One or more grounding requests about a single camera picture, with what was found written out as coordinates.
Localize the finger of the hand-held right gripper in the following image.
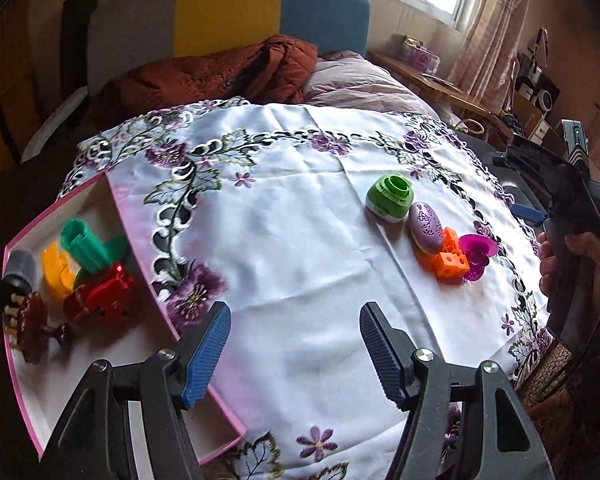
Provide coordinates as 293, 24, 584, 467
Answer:
505, 136, 566, 196
510, 203, 551, 224

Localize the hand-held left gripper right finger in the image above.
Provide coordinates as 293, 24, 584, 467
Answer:
359, 302, 556, 480

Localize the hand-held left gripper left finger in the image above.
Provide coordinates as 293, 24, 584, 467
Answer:
40, 301, 232, 480

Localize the pink-edged white cardboard box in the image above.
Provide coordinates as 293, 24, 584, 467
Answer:
2, 172, 247, 466

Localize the red plastic toy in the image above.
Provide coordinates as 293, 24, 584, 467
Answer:
62, 262, 138, 325

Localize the dark green plastic toy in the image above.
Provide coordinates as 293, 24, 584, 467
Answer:
60, 218, 131, 281

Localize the dark brown plastic toy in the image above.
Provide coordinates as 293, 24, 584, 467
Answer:
2, 291, 72, 363

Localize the person's right hand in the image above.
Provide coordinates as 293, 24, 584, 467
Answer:
537, 229, 600, 293

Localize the magenta plastic toy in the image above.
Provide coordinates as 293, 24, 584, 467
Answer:
457, 233, 501, 283

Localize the black silver stereo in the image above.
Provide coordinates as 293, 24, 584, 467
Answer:
515, 55, 561, 111

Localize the orange plastic block toy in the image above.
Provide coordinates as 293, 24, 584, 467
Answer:
420, 227, 470, 286

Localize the purple oval toy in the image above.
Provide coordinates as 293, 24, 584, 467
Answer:
408, 201, 446, 253

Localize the wooden desk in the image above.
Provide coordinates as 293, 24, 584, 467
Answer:
367, 50, 491, 121

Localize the pink curtain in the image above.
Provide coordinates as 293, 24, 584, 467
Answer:
447, 0, 531, 91

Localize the light green plastic toy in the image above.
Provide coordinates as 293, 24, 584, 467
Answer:
365, 173, 413, 226

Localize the white embroidered floral tablecloth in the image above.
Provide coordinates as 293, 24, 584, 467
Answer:
57, 97, 556, 480

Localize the purple storage box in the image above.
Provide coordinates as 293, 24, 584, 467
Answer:
400, 35, 441, 72

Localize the pale pink bedding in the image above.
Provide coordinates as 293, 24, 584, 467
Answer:
302, 50, 461, 126

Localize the black cylinder with grey cap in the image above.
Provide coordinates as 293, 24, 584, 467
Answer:
2, 250, 37, 293

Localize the white chair armrest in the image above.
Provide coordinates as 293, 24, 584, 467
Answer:
20, 85, 91, 163

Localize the rust-brown quilted jacket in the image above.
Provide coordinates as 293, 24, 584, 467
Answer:
100, 34, 320, 116

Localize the wooden wardrobe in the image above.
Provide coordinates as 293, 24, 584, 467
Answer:
0, 0, 46, 186

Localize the grey yellow blue headboard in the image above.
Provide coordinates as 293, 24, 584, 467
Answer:
87, 0, 371, 96

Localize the black rolled mat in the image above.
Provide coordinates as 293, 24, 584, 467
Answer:
60, 0, 98, 106

